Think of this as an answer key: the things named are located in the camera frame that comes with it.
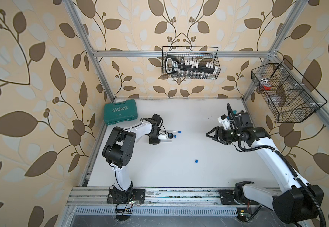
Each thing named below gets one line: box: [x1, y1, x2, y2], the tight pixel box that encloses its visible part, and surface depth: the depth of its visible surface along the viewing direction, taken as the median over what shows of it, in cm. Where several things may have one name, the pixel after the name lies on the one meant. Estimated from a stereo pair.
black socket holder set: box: [164, 55, 219, 79], surface depth 86 cm
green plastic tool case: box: [103, 98, 138, 126], surface depth 109 cm
